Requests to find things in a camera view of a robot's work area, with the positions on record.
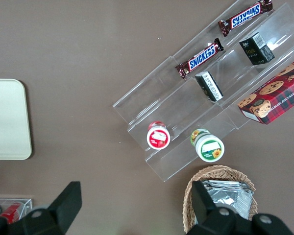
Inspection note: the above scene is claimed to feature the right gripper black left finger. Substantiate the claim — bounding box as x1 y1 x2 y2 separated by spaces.
7 181 83 235

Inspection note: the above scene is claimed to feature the clear acrylic bottle rack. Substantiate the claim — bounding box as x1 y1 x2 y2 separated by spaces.
0 196 33 222

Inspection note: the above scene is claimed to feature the green lid snack cup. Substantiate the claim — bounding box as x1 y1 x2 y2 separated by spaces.
190 128 225 163

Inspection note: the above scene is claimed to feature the light tan wicker basket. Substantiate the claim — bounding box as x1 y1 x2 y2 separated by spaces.
182 164 259 235

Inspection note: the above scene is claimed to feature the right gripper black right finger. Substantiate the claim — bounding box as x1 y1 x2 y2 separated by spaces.
191 181 251 235

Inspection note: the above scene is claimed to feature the Snickers chocolate bar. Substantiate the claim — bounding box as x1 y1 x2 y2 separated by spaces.
218 0 273 38
175 37 224 80

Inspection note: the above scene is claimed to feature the small black carton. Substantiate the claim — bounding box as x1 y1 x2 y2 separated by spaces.
194 71 224 102
239 32 276 66

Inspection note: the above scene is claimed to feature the red tartan cookie box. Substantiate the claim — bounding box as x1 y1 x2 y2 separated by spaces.
237 54 294 126

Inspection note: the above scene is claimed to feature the clear acrylic tiered display stand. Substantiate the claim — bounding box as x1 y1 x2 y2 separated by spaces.
112 1 294 183

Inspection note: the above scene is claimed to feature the stack of foil trays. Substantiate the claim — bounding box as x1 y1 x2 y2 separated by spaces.
198 180 255 221

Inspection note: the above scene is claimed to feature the beige rectangular serving tray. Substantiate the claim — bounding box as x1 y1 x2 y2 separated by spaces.
0 78 33 161

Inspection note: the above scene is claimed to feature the red lid snack cup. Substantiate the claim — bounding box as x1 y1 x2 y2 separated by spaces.
146 120 172 150

